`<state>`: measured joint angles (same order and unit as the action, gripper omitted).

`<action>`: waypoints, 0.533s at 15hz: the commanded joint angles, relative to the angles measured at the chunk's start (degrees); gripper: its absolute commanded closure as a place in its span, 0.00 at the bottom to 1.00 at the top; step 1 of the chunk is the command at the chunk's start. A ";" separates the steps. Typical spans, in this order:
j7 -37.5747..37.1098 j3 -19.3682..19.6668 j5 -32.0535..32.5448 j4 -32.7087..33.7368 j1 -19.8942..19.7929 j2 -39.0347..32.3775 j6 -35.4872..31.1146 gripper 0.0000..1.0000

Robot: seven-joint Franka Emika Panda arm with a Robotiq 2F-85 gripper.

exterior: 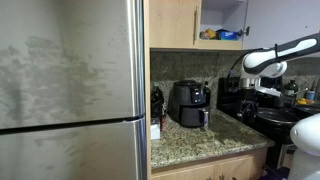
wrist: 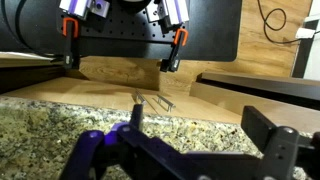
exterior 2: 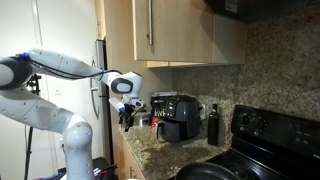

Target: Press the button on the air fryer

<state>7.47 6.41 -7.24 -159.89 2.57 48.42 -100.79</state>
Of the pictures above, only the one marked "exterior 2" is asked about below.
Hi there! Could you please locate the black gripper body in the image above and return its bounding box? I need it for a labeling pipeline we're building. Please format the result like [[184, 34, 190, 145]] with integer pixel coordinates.
[[119, 103, 146, 121]]

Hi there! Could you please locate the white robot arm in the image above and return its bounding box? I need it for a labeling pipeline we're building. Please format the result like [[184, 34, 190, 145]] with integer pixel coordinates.
[[0, 48, 144, 180]]

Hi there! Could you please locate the black air fryer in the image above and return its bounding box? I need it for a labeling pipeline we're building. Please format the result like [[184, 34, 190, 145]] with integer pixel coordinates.
[[151, 95, 201, 142]]

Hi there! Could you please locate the stainless steel refrigerator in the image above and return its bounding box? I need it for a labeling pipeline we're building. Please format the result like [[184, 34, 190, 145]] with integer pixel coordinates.
[[90, 40, 114, 164]]

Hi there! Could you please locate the red and white container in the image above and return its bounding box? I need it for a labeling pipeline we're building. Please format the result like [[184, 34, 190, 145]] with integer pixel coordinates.
[[151, 116, 160, 132]]

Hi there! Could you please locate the wooden base cabinet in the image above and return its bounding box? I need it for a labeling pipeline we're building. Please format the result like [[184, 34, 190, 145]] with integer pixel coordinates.
[[111, 109, 146, 180]]

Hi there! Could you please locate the dark olive oil bottle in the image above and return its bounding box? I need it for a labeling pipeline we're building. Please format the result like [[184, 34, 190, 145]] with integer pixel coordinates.
[[207, 104, 220, 146]]

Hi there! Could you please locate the black frying pan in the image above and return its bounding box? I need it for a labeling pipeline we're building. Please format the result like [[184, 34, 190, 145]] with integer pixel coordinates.
[[175, 162, 240, 180]]

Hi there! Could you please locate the light wood upper cabinet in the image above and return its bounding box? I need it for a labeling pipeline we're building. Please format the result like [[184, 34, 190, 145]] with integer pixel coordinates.
[[132, 0, 247, 68]]

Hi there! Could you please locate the black electric stove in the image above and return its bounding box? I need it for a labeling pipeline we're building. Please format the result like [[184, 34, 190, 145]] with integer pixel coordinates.
[[166, 104, 320, 180]]

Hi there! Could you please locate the black range hood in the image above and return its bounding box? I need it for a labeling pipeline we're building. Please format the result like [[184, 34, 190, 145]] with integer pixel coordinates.
[[203, 0, 320, 24]]

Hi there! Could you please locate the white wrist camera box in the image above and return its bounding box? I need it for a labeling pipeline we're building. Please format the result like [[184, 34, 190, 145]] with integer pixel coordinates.
[[109, 97, 125, 112]]

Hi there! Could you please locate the silver cabinet handle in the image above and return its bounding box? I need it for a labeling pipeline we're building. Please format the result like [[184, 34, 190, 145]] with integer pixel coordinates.
[[147, 0, 153, 45]]

